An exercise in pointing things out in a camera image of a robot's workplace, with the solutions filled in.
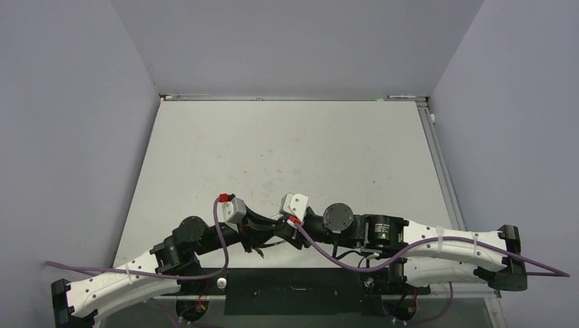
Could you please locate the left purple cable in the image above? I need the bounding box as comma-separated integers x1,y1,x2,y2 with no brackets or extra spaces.
44,199,231,328

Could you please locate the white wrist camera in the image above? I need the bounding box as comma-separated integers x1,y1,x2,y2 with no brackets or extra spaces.
280,193,309,222
218,194,247,224

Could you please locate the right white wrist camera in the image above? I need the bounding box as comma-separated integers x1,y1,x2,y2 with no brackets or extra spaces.
280,193,309,222

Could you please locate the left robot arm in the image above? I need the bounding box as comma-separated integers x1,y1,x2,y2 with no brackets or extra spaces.
47,202,286,327

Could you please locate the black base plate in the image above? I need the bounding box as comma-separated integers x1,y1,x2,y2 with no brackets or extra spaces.
175,268,431,321

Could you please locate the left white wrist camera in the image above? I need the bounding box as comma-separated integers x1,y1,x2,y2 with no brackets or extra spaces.
218,194,247,224

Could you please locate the aluminium rail frame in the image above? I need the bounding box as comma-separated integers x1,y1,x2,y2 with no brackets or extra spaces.
416,101,466,231

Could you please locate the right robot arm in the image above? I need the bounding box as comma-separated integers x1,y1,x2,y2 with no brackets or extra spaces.
266,203,528,292

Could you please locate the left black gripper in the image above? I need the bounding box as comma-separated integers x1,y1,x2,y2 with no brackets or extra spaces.
194,204,281,255

